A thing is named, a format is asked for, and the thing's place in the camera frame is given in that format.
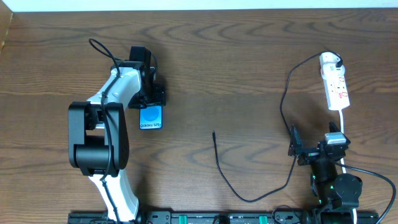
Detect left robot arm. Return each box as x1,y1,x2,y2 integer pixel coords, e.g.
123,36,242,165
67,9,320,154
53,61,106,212
68,46,166,223

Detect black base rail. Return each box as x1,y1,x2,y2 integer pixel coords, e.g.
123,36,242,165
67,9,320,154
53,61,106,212
67,210,379,224

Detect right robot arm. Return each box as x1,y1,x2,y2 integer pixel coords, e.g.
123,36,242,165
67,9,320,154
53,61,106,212
288,122,363,223

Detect white charger adapter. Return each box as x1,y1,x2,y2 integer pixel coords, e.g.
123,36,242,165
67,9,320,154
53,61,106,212
319,51,345,80

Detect white power strip cord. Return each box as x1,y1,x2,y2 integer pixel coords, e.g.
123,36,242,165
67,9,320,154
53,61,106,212
338,108,358,224

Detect blue smartphone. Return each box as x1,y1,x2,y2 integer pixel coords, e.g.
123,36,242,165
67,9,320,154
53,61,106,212
139,106,163,130

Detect white power strip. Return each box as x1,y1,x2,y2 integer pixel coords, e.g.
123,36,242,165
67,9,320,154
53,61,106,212
324,75,350,111

